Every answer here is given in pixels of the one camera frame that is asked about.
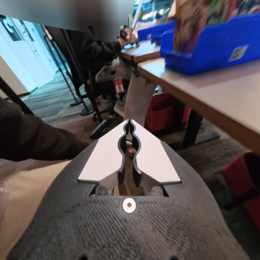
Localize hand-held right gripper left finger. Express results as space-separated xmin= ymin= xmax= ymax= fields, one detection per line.
xmin=77 ymin=119 xmax=130 ymax=195

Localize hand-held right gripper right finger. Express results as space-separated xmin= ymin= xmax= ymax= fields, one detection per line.
xmin=130 ymin=119 xmax=181 ymax=193

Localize person's left forearm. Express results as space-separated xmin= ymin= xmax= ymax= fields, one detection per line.
xmin=0 ymin=96 xmax=90 ymax=162

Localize black power strip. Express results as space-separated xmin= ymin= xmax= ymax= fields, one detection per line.
xmin=90 ymin=117 xmax=114 ymax=140

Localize red plastic bin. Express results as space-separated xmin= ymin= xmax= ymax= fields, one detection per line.
xmin=145 ymin=92 xmax=192 ymax=133
xmin=221 ymin=152 xmax=260 ymax=226

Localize black table leg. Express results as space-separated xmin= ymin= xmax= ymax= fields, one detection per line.
xmin=176 ymin=100 xmax=221 ymax=147

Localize black office chair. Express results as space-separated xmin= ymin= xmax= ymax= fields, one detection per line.
xmin=73 ymin=69 xmax=130 ymax=122

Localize person's beige trouser leg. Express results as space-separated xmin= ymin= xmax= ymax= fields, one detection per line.
xmin=0 ymin=159 xmax=72 ymax=260

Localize light grey bag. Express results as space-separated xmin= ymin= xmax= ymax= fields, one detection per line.
xmin=95 ymin=58 xmax=132 ymax=82

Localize wood-edged table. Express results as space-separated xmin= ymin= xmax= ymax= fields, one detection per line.
xmin=121 ymin=40 xmax=162 ymax=63

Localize black tripod leg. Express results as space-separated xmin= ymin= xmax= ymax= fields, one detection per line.
xmin=0 ymin=76 xmax=35 ymax=115

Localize blue bin with label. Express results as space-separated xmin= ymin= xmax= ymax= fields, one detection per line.
xmin=159 ymin=14 xmax=260 ymax=75

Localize blue plastic bin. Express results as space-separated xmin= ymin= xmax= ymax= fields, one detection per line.
xmin=138 ymin=20 xmax=175 ymax=43

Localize colourful packets in bin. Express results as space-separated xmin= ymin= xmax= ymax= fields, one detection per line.
xmin=169 ymin=0 xmax=231 ymax=53

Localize silver metal rod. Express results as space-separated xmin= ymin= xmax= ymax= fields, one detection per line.
xmin=131 ymin=0 xmax=144 ymax=35

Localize colourful box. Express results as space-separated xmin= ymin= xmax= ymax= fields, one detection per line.
xmin=205 ymin=0 xmax=260 ymax=22

